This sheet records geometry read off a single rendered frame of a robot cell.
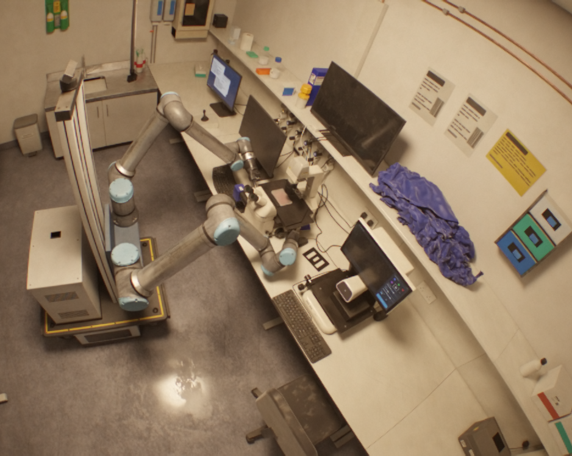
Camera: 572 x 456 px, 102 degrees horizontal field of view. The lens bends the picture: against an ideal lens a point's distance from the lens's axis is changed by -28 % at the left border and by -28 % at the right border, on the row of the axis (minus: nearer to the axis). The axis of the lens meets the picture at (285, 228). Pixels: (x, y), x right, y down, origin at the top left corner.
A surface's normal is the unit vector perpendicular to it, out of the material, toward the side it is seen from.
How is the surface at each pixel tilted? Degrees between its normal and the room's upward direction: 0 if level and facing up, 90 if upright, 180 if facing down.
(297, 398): 0
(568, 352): 90
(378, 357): 0
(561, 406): 90
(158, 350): 0
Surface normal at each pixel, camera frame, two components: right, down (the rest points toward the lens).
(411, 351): 0.26, -0.62
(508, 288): -0.83, 0.25
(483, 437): -0.45, -0.33
